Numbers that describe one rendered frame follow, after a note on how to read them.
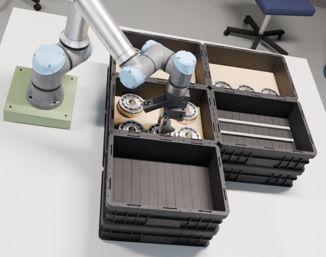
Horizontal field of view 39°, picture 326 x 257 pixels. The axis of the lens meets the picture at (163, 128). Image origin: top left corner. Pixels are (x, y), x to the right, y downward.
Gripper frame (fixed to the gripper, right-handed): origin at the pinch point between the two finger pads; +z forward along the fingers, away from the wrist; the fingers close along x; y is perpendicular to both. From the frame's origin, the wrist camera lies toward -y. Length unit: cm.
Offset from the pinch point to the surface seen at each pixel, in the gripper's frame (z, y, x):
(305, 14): 35, 128, 172
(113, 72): -9.0, -18.9, 19.2
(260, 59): -6, 50, 47
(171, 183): 2.9, 4.1, -23.5
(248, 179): 12.5, 39.4, -10.7
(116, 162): 2.4, -15.7, -16.6
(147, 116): 1.6, -3.6, 8.0
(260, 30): 67, 108, 191
